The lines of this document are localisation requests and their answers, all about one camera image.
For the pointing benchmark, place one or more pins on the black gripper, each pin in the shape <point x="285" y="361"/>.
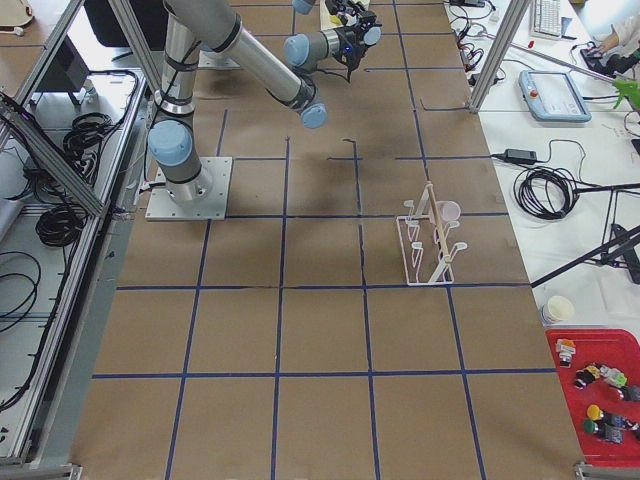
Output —
<point x="358" y="36"/>
<point x="351" y="7"/>

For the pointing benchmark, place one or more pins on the blue cup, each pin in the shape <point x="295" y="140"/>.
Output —
<point x="372" y="36"/>

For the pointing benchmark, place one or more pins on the pink plastic cup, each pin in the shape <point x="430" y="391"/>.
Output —
<point x="448" y="211"/>

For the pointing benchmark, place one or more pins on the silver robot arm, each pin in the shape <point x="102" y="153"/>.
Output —
<point x="215" y="26"/>
<point x="305" y="6"/>

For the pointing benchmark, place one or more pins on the paper cup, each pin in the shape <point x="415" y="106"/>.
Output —
<point x="557" y="309"/>

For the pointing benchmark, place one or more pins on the black power adapter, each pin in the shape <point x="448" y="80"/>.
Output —
<point x="519" y="156"/>

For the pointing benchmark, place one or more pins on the teach pendant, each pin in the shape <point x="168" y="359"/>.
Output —
<point x="553" y="97"/>

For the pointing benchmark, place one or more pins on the red parts tray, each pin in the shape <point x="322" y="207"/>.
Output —
<point x="598" y="371"/>

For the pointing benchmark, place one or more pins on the white wire cup rack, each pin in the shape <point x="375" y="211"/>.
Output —
<point x="427" y="254"/>

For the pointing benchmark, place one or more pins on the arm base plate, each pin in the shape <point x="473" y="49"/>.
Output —
<point x="204" y="198"/>

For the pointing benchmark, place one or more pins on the black camera tripod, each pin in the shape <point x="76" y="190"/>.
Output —
<point x="604" y="233"/>

